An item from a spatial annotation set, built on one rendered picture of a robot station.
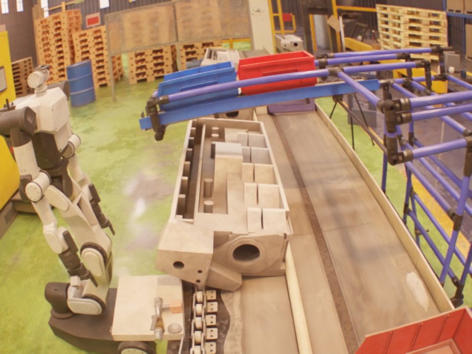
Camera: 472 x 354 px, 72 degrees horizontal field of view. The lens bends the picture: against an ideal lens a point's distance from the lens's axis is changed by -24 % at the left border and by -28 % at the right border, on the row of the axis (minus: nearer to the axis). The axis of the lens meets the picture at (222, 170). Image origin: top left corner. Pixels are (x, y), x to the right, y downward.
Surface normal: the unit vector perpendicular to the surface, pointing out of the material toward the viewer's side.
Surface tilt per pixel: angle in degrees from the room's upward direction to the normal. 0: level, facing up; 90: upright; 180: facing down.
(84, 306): 90
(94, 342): 90
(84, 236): 90
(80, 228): 90
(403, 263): 1
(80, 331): 0
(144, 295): 0
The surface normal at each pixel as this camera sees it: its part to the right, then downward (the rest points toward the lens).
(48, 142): 0.72, 0.34
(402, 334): 0.00, 0.38
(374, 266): -0.10, -0.91
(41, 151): 0.02, 0.58
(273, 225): 0.07, -0.72
